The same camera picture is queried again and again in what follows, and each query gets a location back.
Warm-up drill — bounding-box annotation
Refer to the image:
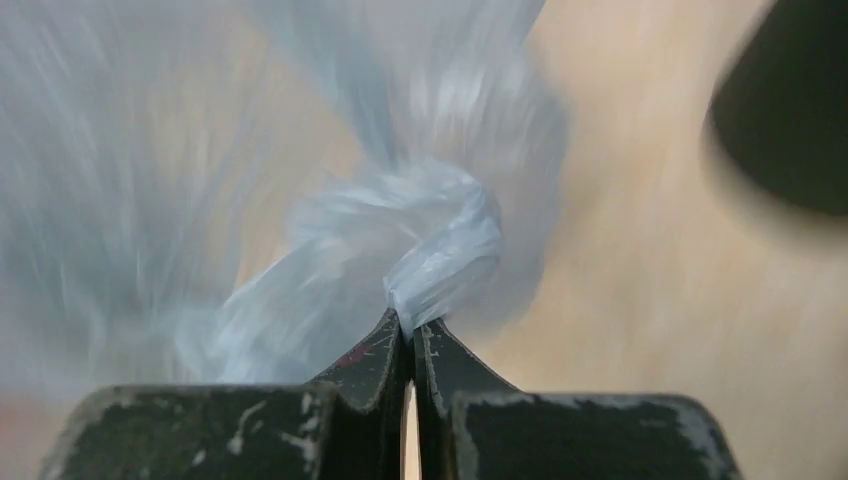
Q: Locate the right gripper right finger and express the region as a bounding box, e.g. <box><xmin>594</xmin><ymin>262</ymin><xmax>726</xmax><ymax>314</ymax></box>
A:
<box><xmin>412</xmin><ymin>320</ymin><xmax>742</xmax><ymax>480</ymax></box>

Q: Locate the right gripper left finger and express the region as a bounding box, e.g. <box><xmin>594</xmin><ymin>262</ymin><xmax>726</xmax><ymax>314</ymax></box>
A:
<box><xmin>40</xmin><ymin>311</ymin><xmax>405</xmax><ymax>479</ymax></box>

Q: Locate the light blue plastic trash bag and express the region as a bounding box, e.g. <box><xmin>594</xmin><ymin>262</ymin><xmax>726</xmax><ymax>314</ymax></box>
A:
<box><xmin>1</xmin><ymin>1</ymin><xmax>566</xmax><ymax>404</ymax></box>

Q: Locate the black plastic trash bin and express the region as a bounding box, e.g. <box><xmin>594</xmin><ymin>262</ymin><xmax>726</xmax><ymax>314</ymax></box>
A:
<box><xmin>710</xmin><ymin>0</ymin><xmax>847</xmax><ymax>217</ymax></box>

